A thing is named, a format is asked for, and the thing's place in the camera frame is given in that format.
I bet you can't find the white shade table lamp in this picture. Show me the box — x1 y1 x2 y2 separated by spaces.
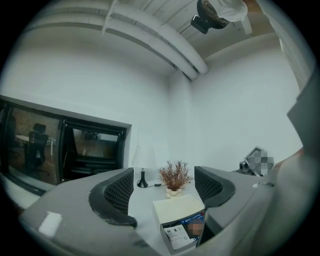
131 144 158 189

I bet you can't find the black head-worn camera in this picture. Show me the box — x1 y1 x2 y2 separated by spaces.
190 14 210 35

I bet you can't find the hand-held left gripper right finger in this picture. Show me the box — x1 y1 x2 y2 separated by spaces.
193 165 279 256

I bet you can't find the blue drip coffee box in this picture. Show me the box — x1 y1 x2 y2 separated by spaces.
178 211 206 241

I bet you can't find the black mesh office chair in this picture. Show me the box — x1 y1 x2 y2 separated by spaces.
24 123 50 174

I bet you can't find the black framed window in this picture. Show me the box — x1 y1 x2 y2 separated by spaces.
0 94 133 197

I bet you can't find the white ceiling duct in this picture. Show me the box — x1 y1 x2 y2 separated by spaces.
23 6 210 81

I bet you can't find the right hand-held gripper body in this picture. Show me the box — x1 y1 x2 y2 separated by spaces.
231 146 276 177

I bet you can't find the person's right forearm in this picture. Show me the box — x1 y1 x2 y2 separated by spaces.
273 145 307 176

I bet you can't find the white drip coffee box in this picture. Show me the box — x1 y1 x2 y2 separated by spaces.
152 193 207 254

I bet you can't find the brown artificial plant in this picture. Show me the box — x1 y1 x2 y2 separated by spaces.
157 159 194 200

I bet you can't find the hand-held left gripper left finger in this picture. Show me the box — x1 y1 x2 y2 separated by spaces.
18 166 161 256

